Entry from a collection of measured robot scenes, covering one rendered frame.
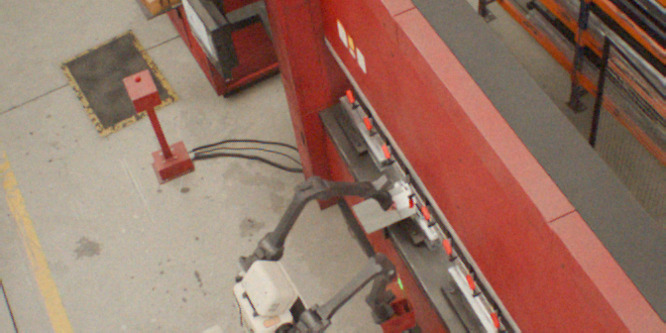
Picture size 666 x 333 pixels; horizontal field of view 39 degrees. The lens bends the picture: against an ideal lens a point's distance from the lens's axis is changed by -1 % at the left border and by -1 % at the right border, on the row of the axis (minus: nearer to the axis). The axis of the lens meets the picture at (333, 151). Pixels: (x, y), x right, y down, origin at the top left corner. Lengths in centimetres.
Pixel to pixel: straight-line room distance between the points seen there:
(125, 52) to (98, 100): 49
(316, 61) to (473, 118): 187
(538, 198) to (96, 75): 460
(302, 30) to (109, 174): 215
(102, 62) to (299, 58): 256
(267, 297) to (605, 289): 161
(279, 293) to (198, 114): 280
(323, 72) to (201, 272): 152
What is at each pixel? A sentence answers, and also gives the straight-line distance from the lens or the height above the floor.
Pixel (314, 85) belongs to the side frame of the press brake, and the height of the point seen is 108.
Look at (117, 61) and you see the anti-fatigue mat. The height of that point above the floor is 1.
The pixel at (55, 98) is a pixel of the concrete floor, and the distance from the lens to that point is 699.
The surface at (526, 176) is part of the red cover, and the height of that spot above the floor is 230.
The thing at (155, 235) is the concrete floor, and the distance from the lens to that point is 595.
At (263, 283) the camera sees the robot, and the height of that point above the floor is 138.
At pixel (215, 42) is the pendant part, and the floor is 152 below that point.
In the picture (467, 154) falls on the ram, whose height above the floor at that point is 205.
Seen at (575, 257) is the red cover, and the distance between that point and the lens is 284.
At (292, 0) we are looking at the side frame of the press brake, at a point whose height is 170.
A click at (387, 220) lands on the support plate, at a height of 100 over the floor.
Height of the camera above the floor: 468
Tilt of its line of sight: 50 degrees down
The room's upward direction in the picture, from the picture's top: 10 degrees counter-clockwise
